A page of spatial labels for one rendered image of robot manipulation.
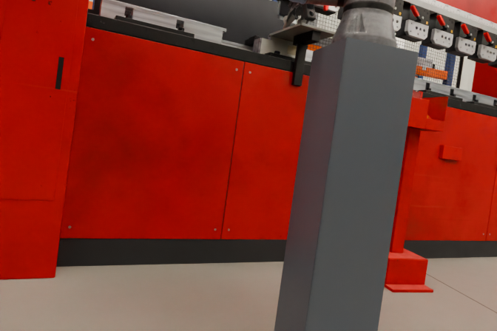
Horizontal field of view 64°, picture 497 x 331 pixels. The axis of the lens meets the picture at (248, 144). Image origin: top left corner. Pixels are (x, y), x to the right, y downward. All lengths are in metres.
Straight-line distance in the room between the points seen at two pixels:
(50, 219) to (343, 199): 0.93
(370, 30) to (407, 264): 1.13
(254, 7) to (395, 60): 1.58
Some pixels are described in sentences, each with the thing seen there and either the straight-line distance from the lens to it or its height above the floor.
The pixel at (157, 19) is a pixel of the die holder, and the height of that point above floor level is 0.94.
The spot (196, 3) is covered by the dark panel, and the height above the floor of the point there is 1.20.
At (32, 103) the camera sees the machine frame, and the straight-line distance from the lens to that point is 1.38.
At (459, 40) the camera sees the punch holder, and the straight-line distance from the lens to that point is 2.64.
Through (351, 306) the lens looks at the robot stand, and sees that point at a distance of 0.98.
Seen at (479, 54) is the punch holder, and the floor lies 1.19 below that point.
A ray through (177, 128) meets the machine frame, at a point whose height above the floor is 0.52.
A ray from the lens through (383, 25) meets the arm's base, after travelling 0.98.
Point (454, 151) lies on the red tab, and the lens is 2.42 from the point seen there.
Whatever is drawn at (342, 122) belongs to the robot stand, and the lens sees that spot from 0.88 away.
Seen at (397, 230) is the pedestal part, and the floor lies 0.22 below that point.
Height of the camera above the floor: 0.54
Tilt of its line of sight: 2 degrees down
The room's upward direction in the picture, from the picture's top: 8 degrees clockwise
